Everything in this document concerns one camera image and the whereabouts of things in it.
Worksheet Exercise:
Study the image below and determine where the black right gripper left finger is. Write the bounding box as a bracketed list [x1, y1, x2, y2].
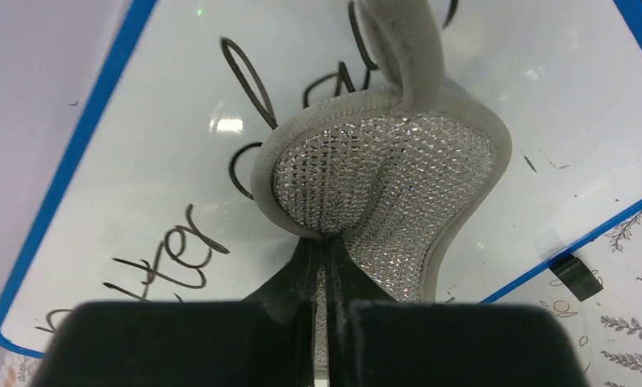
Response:
[31, 239, 322, 386]

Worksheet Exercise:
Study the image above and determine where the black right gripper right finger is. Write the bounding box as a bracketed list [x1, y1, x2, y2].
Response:
[326, 235, 587, 386]

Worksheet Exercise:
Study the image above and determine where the silver mesh sponge eraser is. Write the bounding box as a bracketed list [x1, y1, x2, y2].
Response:
[249, 0, 513, 306]

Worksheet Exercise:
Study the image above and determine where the blue framed whiteboard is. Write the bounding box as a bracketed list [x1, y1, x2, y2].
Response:
[0, 1, 642, 357]

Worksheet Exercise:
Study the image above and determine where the floral table mat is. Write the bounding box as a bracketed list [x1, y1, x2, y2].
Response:
[0, 202, 642, 386]

